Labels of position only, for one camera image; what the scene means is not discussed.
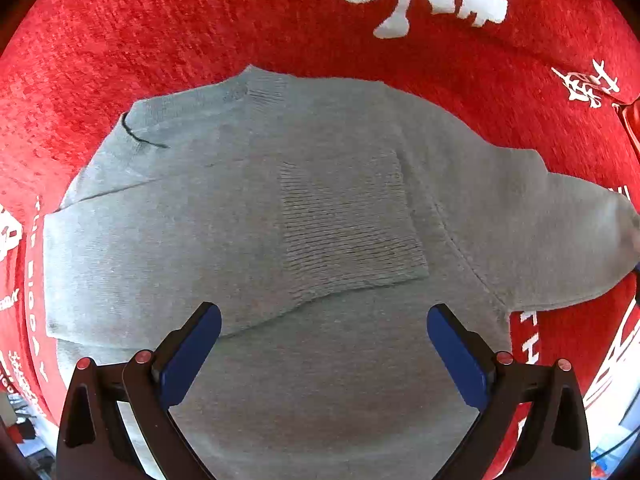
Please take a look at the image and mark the red patterned packet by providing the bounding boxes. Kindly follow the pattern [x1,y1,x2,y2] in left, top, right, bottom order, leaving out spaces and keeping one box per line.
[612,99,640,161]

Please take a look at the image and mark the grey knit sweater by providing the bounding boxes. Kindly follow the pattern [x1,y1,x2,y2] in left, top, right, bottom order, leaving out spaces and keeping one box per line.
[43,64,640,480]

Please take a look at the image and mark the red blanket with white print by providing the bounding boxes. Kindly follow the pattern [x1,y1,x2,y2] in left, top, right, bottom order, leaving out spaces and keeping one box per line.
[0,0,640,480]

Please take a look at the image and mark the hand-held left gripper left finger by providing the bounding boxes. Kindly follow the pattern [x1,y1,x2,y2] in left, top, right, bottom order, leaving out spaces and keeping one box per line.
[56,302,223,480]

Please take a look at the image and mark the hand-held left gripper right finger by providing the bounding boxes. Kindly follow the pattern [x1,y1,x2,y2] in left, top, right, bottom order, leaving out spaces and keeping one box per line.
[426,303,592,480]

